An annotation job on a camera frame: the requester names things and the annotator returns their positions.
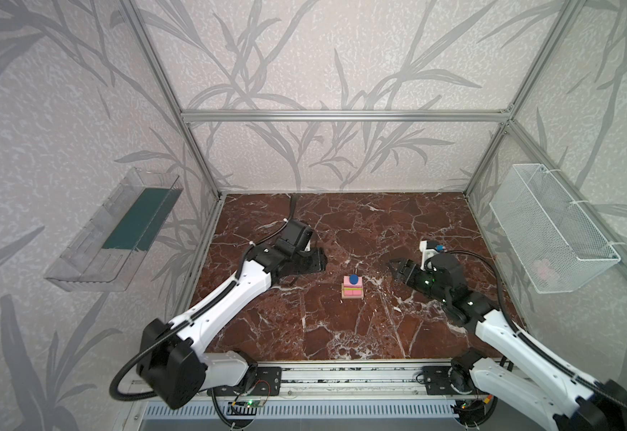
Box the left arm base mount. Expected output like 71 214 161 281
215 366 283 397

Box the white wire basket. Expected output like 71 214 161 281
489 163 621 295

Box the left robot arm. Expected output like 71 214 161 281
109 219 327 409

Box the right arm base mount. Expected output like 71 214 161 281
419 366 474 396

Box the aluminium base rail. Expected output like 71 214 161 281
124 359 579 402

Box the aluminium frame crossbar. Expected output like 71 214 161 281
181 110 509 123

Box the light pink long block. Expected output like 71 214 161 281
343 275 363 288

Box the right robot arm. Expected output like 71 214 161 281
388 251 627 430

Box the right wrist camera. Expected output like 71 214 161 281
419 240 445 271

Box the pink item in basket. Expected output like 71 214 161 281
533 259 559 284

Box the clear plastic wall tray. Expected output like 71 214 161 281
44 168 184 292

